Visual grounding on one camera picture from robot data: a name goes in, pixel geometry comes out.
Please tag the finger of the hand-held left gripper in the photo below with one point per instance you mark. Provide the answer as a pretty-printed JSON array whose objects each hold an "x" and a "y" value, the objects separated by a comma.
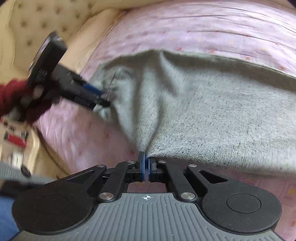
[
  {"x": 92, "y": 89},
  {"x": 92, "y": 102}
]

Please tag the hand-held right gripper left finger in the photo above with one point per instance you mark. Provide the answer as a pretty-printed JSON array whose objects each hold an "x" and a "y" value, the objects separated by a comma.
[{"x": 143, "y": 168}]

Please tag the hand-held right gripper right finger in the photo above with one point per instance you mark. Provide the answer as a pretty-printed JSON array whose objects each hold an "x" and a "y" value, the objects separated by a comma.
[{"x": 152, "y": 170}]

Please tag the grey speckled pants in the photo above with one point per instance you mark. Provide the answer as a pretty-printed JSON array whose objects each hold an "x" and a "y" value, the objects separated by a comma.
[{"x": 203, "y": 111}]

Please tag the person's left forearm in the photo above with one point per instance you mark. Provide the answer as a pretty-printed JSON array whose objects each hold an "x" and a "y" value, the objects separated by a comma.
[{"x": 13, "y": 97}]

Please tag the cream pillow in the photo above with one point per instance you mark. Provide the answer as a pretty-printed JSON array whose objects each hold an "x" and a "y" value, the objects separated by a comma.
[{"x": 90, "y": 41}]

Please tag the cream tufted headboard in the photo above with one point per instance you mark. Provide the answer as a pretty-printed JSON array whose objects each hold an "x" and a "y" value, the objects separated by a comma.
[{"x": 34, "y": 25}]

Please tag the red object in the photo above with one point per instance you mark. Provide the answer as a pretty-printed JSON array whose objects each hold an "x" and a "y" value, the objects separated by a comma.
[{"x": 15, "y": 140}]

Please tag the cream duvet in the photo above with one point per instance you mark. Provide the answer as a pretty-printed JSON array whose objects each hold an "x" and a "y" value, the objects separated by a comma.
[{"x": 143, "y": 2}]

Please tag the person's grey top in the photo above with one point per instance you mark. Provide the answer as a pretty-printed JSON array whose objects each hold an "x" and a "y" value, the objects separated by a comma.
[{"x": 16, "y": 176}]

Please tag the pink patterned bed sheet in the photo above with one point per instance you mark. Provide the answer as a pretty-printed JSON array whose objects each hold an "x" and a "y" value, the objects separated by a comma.
[{"x": 203, "y": 25}]

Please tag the person's blue jeans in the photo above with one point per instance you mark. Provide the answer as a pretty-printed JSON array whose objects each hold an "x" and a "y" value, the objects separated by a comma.
[{"x": 7, "y": 220}]

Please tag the cream bed frame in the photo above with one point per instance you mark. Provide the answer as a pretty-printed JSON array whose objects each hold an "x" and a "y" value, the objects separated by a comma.
[{"x": 48, "y": 155}]

